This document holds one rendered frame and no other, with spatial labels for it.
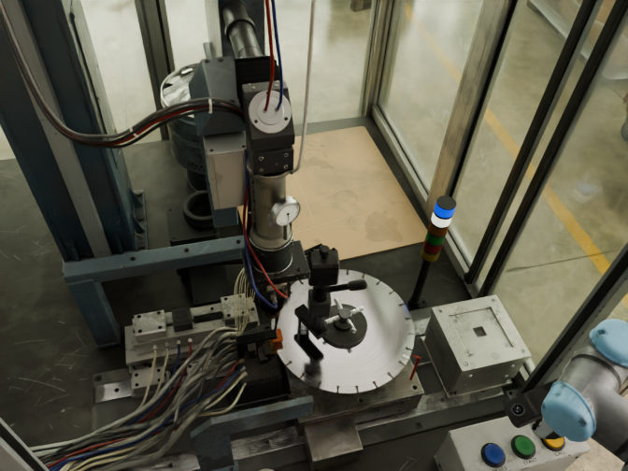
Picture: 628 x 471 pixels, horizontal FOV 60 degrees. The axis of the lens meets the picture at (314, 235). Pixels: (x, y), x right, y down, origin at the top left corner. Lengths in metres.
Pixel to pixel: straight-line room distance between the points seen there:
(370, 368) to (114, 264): 0.61
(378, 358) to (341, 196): 0.74
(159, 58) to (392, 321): 1.16
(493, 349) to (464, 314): 0.11
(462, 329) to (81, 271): 0.90
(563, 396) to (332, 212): 1.08
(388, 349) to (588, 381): 0.49
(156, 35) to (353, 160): 0.77
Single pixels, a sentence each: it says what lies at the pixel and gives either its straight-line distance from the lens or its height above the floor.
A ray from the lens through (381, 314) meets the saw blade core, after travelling 1.30.
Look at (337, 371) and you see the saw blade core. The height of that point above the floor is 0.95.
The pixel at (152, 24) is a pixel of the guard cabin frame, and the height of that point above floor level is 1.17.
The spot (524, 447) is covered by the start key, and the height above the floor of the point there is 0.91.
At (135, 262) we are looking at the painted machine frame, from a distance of 1.29.
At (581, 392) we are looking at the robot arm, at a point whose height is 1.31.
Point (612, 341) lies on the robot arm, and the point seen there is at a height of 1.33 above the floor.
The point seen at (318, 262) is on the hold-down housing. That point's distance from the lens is 0.99.
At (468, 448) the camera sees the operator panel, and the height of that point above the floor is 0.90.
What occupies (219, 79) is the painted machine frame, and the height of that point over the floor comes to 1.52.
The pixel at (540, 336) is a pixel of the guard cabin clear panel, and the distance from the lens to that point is 1.43.
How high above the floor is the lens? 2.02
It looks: 48 degrees down
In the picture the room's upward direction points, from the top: 4 degrees clockwise
